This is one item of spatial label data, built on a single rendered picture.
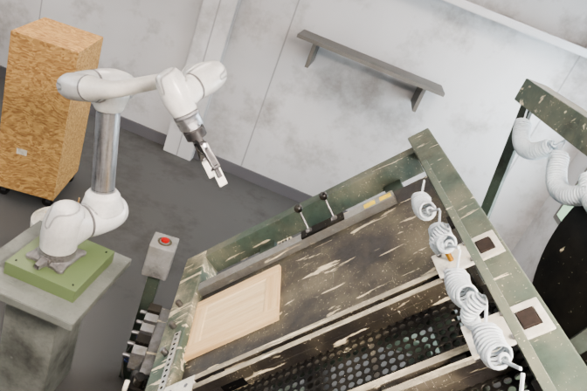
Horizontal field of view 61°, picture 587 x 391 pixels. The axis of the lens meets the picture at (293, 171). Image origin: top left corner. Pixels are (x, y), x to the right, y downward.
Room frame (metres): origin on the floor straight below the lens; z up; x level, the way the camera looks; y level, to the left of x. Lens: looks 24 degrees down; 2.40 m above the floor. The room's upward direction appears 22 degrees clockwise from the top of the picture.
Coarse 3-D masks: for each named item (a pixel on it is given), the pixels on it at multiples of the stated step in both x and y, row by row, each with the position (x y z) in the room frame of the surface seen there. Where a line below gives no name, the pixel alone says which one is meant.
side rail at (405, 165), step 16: (400, 160) 2.08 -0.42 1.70; (416, 160) 2.09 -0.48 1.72; (368, 176) 2.06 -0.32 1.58; (384, 176) 2.07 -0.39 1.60; (400, 176) 2.09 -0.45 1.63; (336, 192) 2.05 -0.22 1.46; (352, 192) 2.06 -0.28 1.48; (368, 192) 2.07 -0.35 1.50; (304, 208) 2.03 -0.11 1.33; (320, 208) 2.04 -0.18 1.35; (336, 208) 2.05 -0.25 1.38; (272, 224) 2.01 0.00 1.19; (288, 224) 2.02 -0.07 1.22; (304, 224) 2.04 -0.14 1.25; (240, 240) 1.99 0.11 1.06; (256, 240) 2.01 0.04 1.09; (272, 240) 2.02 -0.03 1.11; (208, 256) 1.98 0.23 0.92; (224, 256) 1.99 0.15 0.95; (240, 256) 2.00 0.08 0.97
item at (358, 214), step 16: (368, 208) 1.82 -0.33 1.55; (384, 208) 1.83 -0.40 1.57; (336, 224) 1.81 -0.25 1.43; (352, 224) 1.82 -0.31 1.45; (288, 240) 1.83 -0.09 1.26; (304, 240) 1.79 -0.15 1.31; (256, 256) 1.81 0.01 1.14; (272, 256) 1.78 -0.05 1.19; (224, 272) 1.79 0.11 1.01; (240, 272) 1.76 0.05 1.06; (208, 288) 1.74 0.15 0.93
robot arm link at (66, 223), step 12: (60, 204) 1.71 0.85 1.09; (72, 204) 1.73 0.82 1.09; (48, 216) 1.66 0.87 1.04; (60, 216) 1.66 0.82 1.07; (72, 216) 1.68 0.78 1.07; (84, 216) 1.74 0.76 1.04; (48, 228) 1.64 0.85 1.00; (60, 228) 1.64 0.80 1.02; (72, 228) 1.67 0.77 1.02; (84, 228) 1.72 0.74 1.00; (48, 240) 1.63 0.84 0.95; (60, 240) 1.64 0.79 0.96; (72, 240) 1.67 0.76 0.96; (84, 240) 1.74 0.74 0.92; (48, 252) 1.64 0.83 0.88; (60, 252) 1.65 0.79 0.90; (72, 252) 1.69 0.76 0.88
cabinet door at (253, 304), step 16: (272, 272) 1.68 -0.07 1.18; (240, 288) 1.66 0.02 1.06; (256, 288) 1.63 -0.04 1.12; (272, 288) 1.58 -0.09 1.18; (208, 304) 1.64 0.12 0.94; (224, 304) 1.60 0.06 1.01; (240, 304) 1.57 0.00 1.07; (256, 304) 1.53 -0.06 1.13; (272, 304) 1.49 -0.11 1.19; (208, 320) 1.54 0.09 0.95; (224, 320) 1.50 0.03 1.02; (240, 320) 1.47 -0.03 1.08; (256, 320) 1.43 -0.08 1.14; (272, 320) 1.41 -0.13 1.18; (192, 336) 1.48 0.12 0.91; (208, 336) 1.45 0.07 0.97; (224, 336) 1.41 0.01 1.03; (240, 336) 1.40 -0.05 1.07; (192, 352) 1.39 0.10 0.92
